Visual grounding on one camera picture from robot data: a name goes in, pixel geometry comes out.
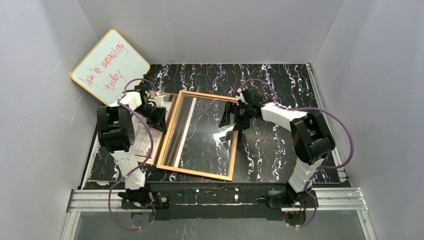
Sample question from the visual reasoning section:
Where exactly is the orange wooden picture frame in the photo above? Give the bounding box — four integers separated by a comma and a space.
156, 90, 240, 182

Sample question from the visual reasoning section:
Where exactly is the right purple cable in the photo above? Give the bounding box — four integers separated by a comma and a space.
239, 78, 355, 229

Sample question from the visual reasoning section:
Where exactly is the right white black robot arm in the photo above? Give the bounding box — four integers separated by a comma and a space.
218, 88, 336, 194

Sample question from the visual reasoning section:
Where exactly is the printed photo of plant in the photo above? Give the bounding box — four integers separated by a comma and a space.
134, 92, 196, 168

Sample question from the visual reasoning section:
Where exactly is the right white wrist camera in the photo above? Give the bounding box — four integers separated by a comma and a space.
235, 87, 248, 105

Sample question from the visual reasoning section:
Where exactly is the transparent acrylic sheet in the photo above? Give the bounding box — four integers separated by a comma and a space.
162, 94, 237, 176

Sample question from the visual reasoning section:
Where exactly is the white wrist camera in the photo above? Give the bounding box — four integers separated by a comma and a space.
153, 95, 166, 108
235, 87, 248, 105

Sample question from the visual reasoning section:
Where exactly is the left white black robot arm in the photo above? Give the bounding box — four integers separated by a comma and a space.
97, 87, 167, 191

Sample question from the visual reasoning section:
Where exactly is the purple cable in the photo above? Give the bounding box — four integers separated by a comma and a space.
107, 77, 158, 231
239, 78, 355, 229

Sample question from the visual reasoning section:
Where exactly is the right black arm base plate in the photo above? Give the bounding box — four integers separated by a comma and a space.
265, 190, 317, 209

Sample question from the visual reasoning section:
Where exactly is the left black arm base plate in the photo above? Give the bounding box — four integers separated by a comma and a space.
117, 190, 171, 210

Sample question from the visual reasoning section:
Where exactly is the whiteboard with red writing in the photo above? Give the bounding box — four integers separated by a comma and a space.
70, 28, 151, 105

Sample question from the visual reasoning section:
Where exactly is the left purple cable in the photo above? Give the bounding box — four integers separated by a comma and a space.
107, 77, 158, 231

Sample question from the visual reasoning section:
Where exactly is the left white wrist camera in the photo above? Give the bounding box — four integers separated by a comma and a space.
153, 95, 166, 108

